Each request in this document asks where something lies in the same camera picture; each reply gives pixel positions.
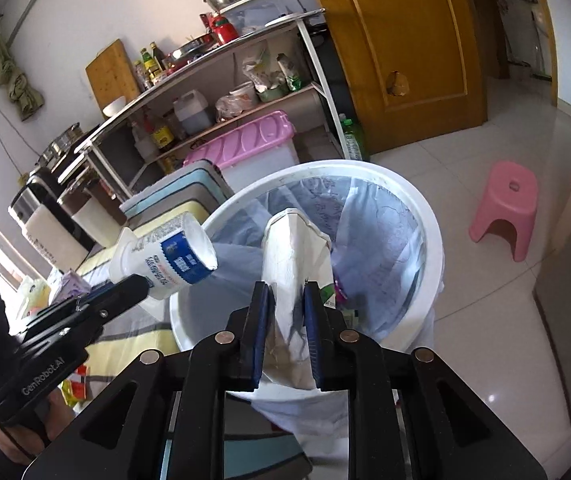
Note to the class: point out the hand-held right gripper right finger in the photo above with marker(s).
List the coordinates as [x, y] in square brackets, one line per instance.
[313, 330]

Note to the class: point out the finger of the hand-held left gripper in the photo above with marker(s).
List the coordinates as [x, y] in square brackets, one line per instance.
[115, 297]

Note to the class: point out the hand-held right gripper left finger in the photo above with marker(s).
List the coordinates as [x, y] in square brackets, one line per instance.
[260, 330]

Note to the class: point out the purple drink carton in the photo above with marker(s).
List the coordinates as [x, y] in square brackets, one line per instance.
[72, 285]

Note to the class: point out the white plastic bottle blue label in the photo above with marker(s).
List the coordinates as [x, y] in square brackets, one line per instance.
[175, 255]

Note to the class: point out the white paper bag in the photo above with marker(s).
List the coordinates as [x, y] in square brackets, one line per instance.
[290, 250]

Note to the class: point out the white round bin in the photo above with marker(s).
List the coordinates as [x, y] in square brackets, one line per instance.
[428, 260]

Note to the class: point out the yellow green snack packet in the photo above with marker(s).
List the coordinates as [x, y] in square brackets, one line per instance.
[32, 294]

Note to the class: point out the cream brown electric kettle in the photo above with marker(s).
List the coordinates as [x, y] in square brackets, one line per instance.
[95, 220]

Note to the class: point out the red snack packet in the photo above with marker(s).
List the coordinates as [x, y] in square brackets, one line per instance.
[77, 385]

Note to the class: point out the cream black kitchen appliance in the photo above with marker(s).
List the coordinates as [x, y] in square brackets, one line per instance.
[50, 230]

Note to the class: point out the translucent plastic bin liner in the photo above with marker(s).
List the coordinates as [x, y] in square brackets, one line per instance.
[365, 220]

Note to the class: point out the steel pot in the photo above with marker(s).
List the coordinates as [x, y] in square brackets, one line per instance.
[60, 142]

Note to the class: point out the oil bottle yellow label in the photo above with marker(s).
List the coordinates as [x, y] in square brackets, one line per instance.
[163, 135]

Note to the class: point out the storage box with pink lid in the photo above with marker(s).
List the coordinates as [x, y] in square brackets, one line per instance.
[245, 140]

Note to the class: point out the white bowl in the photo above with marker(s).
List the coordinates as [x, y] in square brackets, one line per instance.
[113, 106]

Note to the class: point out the green glass bottle on floor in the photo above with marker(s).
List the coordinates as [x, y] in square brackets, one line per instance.
[353, 140]

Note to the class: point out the plastic oil jug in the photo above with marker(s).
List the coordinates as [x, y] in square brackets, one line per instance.
[193, 112]

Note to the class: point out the clear plastic food bag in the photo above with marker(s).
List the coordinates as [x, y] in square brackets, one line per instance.
[226, 108]

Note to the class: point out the wooden cutting board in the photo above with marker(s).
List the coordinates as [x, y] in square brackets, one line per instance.
[110, 75]

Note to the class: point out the small brown bottle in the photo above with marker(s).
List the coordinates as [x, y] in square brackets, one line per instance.
[138, 76]

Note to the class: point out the metal kitchen shelf rack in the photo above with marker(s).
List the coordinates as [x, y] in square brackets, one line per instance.
[175, 77]

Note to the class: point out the white plastic tub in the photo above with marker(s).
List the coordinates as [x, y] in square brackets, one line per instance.
[243, 96]

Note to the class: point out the green bowl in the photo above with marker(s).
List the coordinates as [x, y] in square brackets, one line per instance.
[273, 93]

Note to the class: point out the pink plastic stool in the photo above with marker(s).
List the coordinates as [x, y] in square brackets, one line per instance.
[508, 195]

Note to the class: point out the green hanging cloth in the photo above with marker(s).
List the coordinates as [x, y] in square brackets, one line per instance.
[10, 65]

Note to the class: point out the steel pan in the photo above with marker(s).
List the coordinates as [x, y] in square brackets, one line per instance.
[188, 52]

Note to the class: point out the crumpled white bag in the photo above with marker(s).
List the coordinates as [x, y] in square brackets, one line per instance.
[260, 72]

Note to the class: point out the grey refrigerator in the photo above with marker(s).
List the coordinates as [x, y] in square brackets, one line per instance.
[570, 310]

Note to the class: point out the red kettle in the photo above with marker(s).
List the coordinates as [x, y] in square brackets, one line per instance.
[224, 30]

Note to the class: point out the wooden door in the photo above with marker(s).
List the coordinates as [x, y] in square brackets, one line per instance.
[405, 35]

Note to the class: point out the white plate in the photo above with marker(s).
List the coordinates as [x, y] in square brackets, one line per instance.
[285, 19]

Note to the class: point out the clear plastic lidded container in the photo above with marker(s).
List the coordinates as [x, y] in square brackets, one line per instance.
[260, 12]

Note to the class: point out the wooden door frame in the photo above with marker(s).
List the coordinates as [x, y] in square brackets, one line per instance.
[548, 35]

